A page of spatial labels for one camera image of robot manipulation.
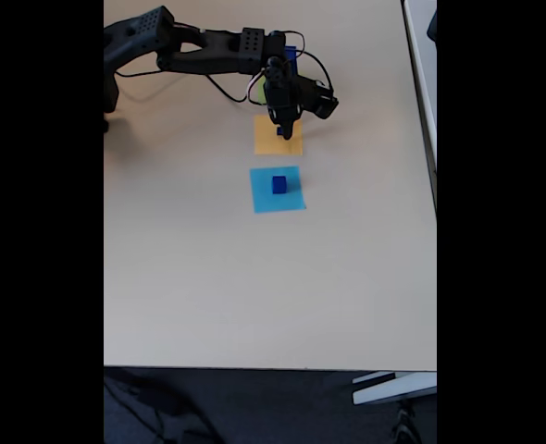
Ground orange paper square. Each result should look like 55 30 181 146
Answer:
253 114 304 156

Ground white side table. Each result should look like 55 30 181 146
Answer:
401 0 438 214

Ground white table foot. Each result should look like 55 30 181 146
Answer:
351 370 438 406

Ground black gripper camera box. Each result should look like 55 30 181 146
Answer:
296 76 341 120

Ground black floor cable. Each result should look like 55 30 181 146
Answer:
104 372 218 444

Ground medium blue cube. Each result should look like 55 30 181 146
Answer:
282 44 299 75

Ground light blue paper square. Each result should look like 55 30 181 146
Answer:
248 166 307 215

